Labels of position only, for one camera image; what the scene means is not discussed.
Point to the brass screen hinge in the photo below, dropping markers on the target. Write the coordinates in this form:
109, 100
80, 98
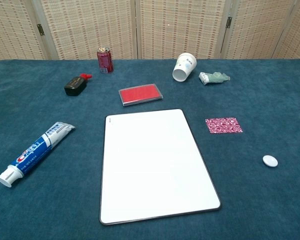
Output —
40, 29
229, 22

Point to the black ink bottle red cap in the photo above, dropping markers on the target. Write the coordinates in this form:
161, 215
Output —
75, 86

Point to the blue white toothpaste tube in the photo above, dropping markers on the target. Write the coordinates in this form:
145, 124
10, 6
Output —
35, 152

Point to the woven folding screen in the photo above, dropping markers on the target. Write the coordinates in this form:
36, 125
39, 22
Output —
90, 25

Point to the red soda can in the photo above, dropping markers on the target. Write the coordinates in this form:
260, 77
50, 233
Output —
105, 61

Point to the pink patterned card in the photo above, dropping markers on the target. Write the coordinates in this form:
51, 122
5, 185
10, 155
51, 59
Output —
223, 125

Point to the red stamp pad case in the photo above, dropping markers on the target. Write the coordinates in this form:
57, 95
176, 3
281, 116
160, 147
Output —
140, 95

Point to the white paper cup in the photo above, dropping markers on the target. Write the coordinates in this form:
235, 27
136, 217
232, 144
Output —
183, 67

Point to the small white round disc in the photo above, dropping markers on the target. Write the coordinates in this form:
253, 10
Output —
270, 160

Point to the blue felt table cloth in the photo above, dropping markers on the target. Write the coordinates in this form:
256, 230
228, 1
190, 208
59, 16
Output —
40, 212

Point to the white rectangular board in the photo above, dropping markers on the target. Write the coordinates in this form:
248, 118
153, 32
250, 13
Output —
152, 162

